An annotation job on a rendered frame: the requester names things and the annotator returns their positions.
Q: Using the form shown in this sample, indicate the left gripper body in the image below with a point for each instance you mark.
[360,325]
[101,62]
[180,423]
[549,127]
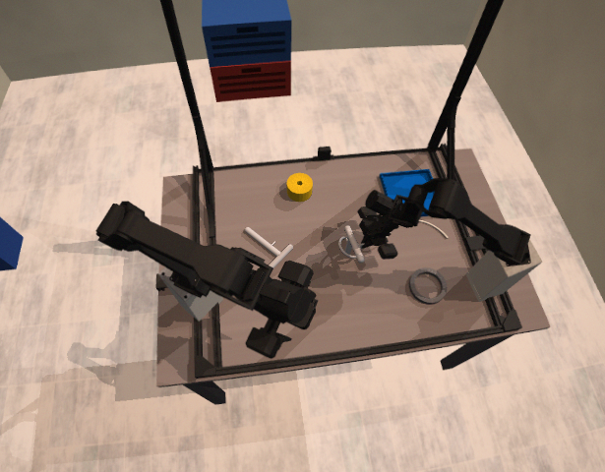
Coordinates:
[386,251]

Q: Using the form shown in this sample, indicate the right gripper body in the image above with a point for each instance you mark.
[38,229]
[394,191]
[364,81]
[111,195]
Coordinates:
[265,341]

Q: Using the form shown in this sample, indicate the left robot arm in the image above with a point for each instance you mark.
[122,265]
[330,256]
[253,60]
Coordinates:
[451,201]

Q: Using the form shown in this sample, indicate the yellow cylinder with center hole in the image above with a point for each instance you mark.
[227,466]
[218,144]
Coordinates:
[299,193]

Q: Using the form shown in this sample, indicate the blue tray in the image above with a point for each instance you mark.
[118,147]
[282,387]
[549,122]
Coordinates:
[401,183]

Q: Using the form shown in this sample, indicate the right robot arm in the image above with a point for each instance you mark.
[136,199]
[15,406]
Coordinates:
[215,268]

